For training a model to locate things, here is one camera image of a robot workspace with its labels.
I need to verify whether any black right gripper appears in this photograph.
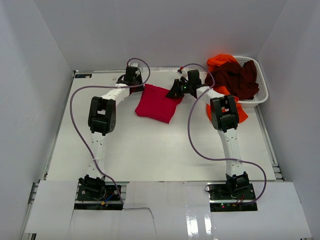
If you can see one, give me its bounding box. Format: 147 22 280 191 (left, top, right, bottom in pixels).
166 79 193 99

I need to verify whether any magenta t shirt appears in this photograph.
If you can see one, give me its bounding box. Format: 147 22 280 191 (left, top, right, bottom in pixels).
135 84 183 124

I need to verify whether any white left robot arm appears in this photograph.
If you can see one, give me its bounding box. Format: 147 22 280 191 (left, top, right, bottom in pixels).
79 63 144 200

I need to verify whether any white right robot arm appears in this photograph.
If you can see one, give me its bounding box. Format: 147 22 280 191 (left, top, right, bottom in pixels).
166 69 249 200

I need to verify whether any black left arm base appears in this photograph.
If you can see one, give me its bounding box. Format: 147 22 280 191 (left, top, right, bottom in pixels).
74 183 123 211

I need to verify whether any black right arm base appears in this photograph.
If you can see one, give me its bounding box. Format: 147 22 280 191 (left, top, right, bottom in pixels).
204 183 258 213

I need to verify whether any dark maroon t shirt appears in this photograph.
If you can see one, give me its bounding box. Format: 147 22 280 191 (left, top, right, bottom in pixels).
204 60 259 100

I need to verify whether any white plastic basket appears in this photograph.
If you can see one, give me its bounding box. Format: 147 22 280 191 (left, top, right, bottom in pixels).
234 56 270 108

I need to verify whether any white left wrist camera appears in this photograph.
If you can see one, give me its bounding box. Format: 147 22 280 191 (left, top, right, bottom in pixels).
128 62 139 68

